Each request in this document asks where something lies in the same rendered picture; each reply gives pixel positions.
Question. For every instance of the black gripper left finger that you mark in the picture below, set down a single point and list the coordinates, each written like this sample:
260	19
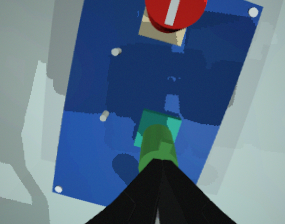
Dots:
138	203

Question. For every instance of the blue circuit board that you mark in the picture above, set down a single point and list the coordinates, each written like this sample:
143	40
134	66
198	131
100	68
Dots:
131	99

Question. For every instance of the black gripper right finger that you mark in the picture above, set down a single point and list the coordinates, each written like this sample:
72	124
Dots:
181	202

